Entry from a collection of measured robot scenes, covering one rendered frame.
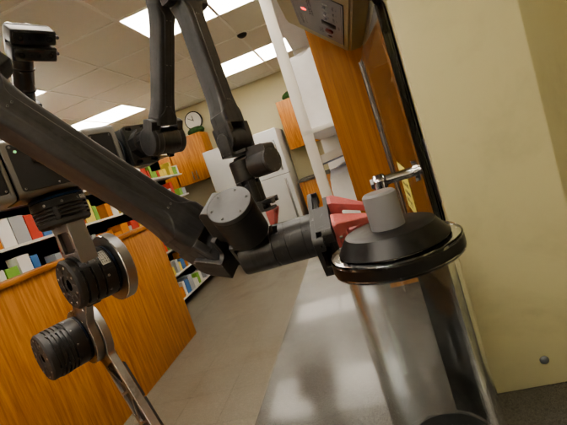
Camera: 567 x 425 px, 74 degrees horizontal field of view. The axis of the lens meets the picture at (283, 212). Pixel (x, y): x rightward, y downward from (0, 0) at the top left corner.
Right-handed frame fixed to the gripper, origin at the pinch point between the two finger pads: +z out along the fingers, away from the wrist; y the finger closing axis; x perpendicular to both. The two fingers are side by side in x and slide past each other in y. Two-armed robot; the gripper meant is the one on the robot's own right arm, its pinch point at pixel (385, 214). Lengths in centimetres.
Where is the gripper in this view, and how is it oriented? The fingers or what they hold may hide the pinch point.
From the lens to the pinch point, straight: 49.6
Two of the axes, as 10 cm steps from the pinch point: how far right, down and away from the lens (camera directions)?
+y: -0.1, -6.1, 8.0
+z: 9.4, -2.8, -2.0
